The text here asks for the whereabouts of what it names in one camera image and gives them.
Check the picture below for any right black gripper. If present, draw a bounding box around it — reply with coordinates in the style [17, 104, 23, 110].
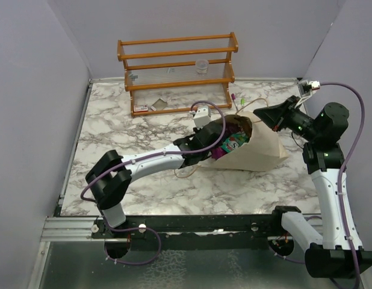
[255, 95, 321, 141]

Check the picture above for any purple snack pouch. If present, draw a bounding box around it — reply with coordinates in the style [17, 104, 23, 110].
[211, 123, 244, 161]

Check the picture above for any beige paper bag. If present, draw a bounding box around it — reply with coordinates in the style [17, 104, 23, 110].
[196, 111, 288, 172]

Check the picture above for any brown snack bag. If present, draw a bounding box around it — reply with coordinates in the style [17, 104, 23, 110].
[226, 114, 253, 137]

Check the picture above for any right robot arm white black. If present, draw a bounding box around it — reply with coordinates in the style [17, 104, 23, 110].
[253, 96, 372, 279]

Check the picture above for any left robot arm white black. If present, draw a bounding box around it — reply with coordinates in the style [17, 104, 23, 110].
[82, 121, 226, 238]

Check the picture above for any teal snack packet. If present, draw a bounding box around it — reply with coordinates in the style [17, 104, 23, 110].
[220, 132, 250, 153]

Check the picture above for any purple capped marker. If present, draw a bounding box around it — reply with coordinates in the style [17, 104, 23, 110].
[231, 93, 239, 112]

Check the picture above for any clear plastic jar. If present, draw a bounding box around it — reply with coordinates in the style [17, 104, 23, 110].
[195, 59, 209, 75]

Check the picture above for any small red white box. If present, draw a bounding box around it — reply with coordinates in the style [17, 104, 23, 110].
[134, 105, 149, 113]

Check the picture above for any wooden orange shelf rack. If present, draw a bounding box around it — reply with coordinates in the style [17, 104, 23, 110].
[117, 32, 239, 117]

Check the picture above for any teal clip on shelf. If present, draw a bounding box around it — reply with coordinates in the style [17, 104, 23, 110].
[128, 72, 138, 82]

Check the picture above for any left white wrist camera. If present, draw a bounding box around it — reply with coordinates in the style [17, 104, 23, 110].
[190, 105, 211, 129]

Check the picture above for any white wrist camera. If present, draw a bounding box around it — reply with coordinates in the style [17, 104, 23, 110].
[296, 80, 321, 108]
[190, 105, 211, 129]

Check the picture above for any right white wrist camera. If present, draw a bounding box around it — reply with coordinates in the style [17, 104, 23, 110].
[296, 80, 321, 108]

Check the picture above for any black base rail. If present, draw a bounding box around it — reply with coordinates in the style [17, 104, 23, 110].
[91, 206, 300, 250]

